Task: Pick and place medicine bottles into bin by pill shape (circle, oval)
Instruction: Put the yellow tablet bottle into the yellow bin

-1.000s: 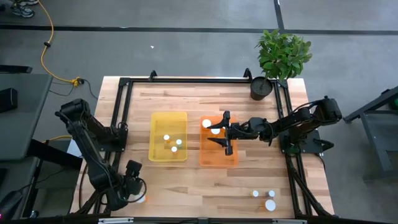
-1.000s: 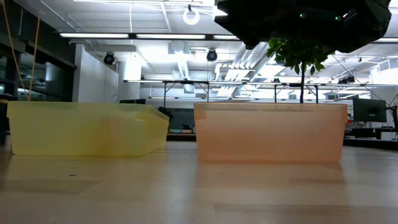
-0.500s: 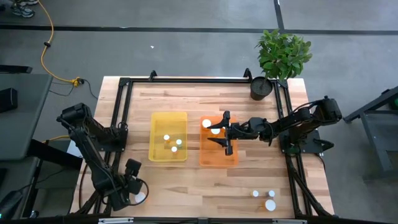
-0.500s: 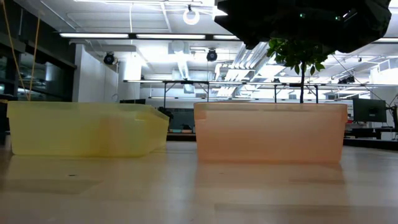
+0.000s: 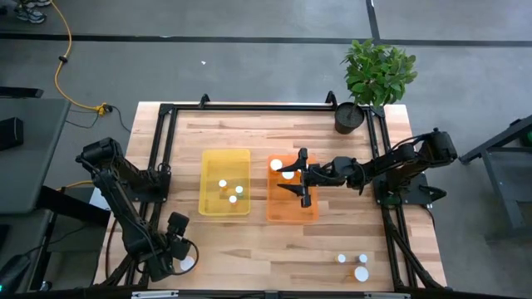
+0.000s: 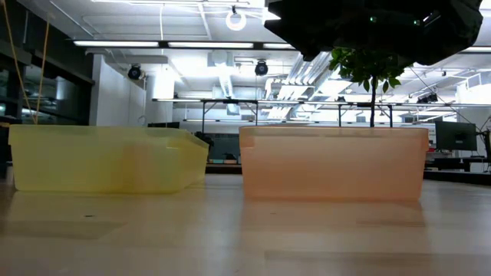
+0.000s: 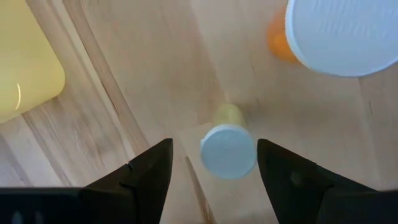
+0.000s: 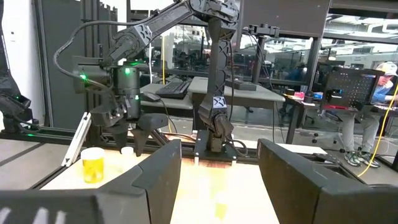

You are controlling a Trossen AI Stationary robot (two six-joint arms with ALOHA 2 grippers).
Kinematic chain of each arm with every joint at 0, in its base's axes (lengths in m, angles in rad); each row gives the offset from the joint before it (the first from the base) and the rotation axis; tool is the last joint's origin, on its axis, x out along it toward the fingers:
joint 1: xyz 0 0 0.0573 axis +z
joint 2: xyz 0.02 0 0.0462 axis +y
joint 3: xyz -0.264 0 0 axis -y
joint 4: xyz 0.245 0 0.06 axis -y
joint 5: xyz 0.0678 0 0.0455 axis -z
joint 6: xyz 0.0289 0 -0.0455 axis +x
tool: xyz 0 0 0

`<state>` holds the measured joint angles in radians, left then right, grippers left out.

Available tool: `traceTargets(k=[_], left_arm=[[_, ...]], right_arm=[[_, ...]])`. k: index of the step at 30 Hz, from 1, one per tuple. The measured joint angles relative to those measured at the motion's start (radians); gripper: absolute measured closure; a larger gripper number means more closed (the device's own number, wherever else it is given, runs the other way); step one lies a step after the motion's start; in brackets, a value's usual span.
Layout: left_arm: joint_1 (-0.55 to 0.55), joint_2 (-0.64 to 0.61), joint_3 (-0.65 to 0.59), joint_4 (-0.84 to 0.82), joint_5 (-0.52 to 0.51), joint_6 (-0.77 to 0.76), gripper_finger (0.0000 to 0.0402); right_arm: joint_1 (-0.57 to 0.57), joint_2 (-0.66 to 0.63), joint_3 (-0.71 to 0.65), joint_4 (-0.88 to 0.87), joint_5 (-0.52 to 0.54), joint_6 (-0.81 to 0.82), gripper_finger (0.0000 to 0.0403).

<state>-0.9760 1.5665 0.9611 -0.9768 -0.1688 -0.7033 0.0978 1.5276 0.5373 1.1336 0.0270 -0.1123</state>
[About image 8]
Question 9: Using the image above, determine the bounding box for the black machine with green light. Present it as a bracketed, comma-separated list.
[0, 0, 34, 133]

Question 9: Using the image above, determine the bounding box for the black computer mouse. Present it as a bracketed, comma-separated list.
[140, 91, 162, 103]

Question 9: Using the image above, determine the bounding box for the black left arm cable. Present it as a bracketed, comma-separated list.
[52, 19, 156, 91]

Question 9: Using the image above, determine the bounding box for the black box on desk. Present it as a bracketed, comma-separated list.
[224, 78, 258, 92]

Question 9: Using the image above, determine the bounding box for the person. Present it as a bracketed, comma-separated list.
[338, 61, 398, 168]

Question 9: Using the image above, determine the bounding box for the large white-capped pill bottle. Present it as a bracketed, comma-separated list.
[80, 147, 106, 184]

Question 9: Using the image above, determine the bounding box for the yellow extension cable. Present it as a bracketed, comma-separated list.
[357, 83, 398, 178]

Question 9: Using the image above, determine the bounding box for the dark grey cabinet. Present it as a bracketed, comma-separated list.
[34, 0, 118, 130]

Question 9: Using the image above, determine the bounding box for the grey monitor back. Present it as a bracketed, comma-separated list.
[239, 0, 332, 39]

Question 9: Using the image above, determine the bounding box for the dark desk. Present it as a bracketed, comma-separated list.
[283, 93, 398, 144]

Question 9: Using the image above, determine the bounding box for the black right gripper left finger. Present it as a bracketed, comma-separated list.
[0, 139, 183, 224]

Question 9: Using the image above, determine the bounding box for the silver ridged bracket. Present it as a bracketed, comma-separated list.
[61, 111, 93, 168]

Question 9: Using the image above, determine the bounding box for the black keyboard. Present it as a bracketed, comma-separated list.
[154, 80, 193, 100]

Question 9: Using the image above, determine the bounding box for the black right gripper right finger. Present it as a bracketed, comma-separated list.
[257, 139, 398, 224]

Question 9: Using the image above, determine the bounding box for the black perforated panel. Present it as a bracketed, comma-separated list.
[323, 66, 386, 110]

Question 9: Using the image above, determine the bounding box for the grey desk with keyboard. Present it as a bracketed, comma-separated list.
[139, 82, 195, 131]

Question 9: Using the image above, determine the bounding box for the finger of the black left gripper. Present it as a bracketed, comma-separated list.
[91, 105, 129, 155]
[132, 113, 170, 156]

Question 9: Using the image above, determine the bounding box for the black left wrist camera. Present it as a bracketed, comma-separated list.
[73, 55, 113, 94]

